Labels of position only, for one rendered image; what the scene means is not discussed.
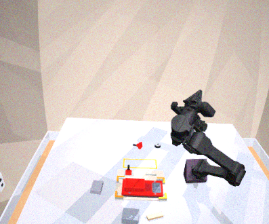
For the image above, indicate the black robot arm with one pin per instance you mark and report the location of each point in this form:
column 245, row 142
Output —
column 195, row 141

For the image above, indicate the cream flat bar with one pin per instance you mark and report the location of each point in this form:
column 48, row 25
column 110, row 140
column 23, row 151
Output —
column 154, row 216

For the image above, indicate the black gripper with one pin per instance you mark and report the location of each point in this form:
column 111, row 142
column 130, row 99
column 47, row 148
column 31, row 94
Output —
column 193, row 105

